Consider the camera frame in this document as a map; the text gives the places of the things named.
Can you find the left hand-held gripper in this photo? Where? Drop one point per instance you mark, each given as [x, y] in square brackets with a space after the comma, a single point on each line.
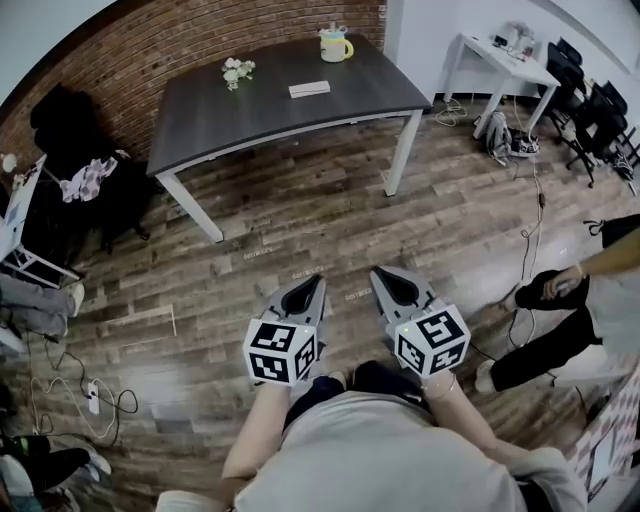
[280, 350]

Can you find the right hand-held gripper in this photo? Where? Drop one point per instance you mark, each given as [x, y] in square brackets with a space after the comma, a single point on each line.
[432, 340]

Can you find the white rectangular glasses case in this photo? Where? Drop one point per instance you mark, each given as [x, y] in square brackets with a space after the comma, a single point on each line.
[309, 89]

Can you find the person's left forearm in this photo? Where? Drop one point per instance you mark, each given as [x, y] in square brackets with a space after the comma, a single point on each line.
[255, 430]

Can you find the person's right forearm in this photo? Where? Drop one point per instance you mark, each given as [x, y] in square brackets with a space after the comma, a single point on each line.
[475, 425]

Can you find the person's dark trousers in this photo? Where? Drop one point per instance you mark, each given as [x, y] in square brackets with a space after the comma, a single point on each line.
[370, 382]

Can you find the person's grey shirt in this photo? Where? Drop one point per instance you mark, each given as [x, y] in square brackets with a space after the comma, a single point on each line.
[380, 460]

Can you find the grey backpack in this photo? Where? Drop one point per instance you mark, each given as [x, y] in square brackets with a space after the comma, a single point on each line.
[496, 134]

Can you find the dark grey table white legs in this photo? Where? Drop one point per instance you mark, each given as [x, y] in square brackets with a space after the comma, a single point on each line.
[280, 105]

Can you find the white power strip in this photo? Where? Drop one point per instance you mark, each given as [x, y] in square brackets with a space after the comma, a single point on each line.
[93, 397]

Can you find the white artificial flower bunch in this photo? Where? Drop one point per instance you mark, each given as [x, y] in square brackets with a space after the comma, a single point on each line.
[237, 71]

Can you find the floral cloth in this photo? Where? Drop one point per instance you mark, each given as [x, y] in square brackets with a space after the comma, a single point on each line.
[89, 178]

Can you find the white desk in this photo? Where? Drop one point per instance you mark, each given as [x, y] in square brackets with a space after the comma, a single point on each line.
[500, 62]

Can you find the patterned board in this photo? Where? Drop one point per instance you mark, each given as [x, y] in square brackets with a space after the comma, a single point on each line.
[610, 440]

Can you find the black office chair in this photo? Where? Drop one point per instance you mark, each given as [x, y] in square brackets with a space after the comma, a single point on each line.
[615, 125]
[575, 100]

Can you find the black chair draped with clothes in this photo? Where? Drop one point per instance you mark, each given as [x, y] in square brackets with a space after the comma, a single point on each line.
[80, 150]

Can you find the white metal rack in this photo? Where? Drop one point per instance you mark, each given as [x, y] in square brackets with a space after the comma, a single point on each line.
[35, 265]

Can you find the pens and scissors in mug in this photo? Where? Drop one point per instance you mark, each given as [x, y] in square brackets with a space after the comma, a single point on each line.
[334, 33]

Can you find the small devices on desk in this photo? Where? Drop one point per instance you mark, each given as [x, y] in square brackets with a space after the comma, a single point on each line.
[515, 41]

